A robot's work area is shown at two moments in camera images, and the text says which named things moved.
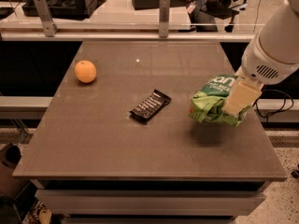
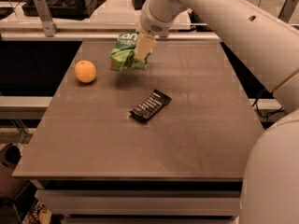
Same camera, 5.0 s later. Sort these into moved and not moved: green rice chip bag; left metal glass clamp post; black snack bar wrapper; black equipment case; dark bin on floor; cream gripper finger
Moved: green rice chip bag; cream gripper finger
Not moved: black equipment case; dark bin on floor; left metal glass clamp post; black snack bar wrapper
